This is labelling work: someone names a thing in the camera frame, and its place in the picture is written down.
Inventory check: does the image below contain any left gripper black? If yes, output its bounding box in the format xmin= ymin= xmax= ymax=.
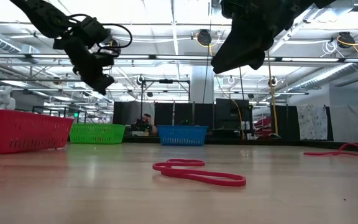
xmin=53 ymin=34 xmax=116 ymax=95

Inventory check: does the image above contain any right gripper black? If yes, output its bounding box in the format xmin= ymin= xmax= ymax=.
xmin=210 ymin=0 xmax=291 ymax=75

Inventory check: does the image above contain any red rubber band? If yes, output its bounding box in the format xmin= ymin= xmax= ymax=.
xmin=303 ymin=142 xmax=358 ymax=159
xmin=152 ymin=158 xmax=247 ymax=188

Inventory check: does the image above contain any dark grey partition panel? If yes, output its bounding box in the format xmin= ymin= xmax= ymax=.
xmin=112 ymin=100 xmax=155 ymax=135

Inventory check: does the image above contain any black metal railing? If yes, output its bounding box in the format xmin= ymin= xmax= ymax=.
xmin=32 ymin=105 xmax=87 ymax=124

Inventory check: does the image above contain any green plastic basket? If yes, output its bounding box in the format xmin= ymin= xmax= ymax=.
xmin=68 ymin=123 xmax=127 ymax=145

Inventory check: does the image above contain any white building column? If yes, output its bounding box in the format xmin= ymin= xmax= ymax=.
xmin=190 ymin=64 xmax=215 ymax=105

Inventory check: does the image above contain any person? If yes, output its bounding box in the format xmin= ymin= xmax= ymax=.
xmin=140 ymin=113 xmax=158 ymax=135

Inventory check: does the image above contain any black partition panel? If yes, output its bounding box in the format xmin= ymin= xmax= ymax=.
xmin=214 ymin=98 xmax=254 ymax=139
xmin=154 ymin=102 xmax=214 ymax=128
xmin=270 ymin=105 xmax=301 ymax=141

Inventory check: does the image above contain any long ceiling light strip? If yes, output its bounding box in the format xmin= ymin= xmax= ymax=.
xmin=0 ymin=52 xmax=358 ymax=63

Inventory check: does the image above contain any red tool cart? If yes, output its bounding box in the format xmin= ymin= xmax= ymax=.
xmin=255 ymin=116 xmax=273 ymax=139

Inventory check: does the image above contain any white patterned curtain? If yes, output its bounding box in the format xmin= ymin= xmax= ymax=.
xmin=296 ymin=104 xmax=329 ymax=141

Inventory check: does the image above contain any red plastic basket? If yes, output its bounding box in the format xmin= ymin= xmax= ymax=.
xmin=0 ymin=108 xmax=75 ymax=155

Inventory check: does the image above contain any blue plastic basket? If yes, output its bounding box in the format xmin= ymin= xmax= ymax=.
xmin=158 ymin=124 xmax=209 ymax=147

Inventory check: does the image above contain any grey curtain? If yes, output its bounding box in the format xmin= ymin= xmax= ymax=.
xmin=329 ymin=104 xmax=358 ymax=144

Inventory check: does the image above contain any black hanging cable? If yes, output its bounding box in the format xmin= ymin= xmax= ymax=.
xmin=239 ymin=67 xmax=246 ymax=101
xmin=202 ymin=45 xmax=213 ymax=104

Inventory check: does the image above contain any black ceiling cable reel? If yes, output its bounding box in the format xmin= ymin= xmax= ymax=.
xmin=336 ymin=30 xmax=356 ymax=49
xmin=196 ymin=28 xmax=213 ymax=47

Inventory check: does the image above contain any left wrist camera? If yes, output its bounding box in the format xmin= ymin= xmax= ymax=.
xmin=68 ymin=14 xmax=133 ymax=50

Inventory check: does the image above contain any yellow hanging cable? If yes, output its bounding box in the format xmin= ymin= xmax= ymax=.
xmin=265 ymin=49 xmax=280 ymax=135

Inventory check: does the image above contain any curved yellow background cable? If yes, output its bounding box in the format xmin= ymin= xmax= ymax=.
xmin=231 ymin=98 xmax=244 ymax=139

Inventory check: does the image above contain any black metal gantry frame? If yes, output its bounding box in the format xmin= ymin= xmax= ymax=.
xmin=139 ymin=78 xmax=191 ymax=131

